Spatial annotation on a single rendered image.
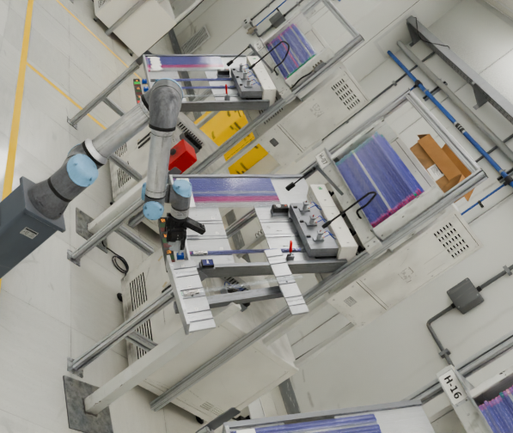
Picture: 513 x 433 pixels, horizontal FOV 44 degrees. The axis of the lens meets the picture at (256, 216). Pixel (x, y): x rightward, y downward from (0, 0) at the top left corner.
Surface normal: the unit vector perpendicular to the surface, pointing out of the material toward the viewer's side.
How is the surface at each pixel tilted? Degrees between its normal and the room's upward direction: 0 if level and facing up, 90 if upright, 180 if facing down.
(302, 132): 90
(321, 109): 90
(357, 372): 90
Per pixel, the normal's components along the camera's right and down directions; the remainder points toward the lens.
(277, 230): 0.15, -0.79
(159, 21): 0.22, 0.61
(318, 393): -0.59, -0.53
